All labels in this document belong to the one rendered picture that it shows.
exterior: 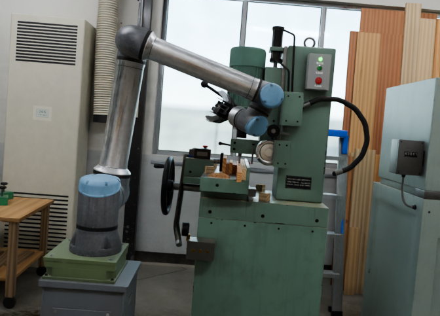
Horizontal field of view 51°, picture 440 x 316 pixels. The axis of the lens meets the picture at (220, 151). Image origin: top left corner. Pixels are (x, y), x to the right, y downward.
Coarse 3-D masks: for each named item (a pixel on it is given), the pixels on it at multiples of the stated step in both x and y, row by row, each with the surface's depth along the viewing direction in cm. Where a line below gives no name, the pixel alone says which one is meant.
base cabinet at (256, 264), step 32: (224, 224) 208; (256, 224) 207; (224, 256) 209; (256, 256) 208; (288, 256) 208; (320, 256) 207; (224, 288) 209; (256, 288) 209; (288, 288) 208; (320, 288) 208
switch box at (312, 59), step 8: (312, 56) 208; (320, 56) 208; (328, 56) 208; (312, 64) 208; (320, 64) 208; (328, 64) 208; (312, 72) 208; (328, 72) 208; (312, 80) 208; (328, 80) 208; (304, 88) 214; (312, 88) 209; (320, 88) 208; (328, 88) 208
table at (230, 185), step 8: (184, 176) 224; (232, 176) 212; (200, 184) 200; (208, 184) 200; (216, 184) 199; (224, 184) 200; (232, 184) 200; (240, 184) 199; (248, 184) 199; (232, 192) 200; (240, 192) 200
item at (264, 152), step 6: (258, 144) 215; (264, 144) 214; (270, 144) 214; (258, 150) 214; (264, 150) 214; (270, 150) 214; (258, 156) 214; (264, 156) 214; (270, 156) 214; (264, 162) 214; (270, 162) 214
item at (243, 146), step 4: (232, 140) 224; (236, 140) 224; (240, 140) 224; (244, 140) 224; (248, 140) 224; (252, 140) 224; (256, 140) 224; (232, 144) 225; (236, 144) 224; (240, 144) 224; (244, 144) 224; (248, 144) 224; (256, 144) 224; (232, 148) 225; (236, 148) 225; (240, 148) 224; (244, 148) 224; (248, 148) 224; (232, 152) 225; (236, 152) 225; (240, 152) 225; (244, 152) 225; (248, 152) 224
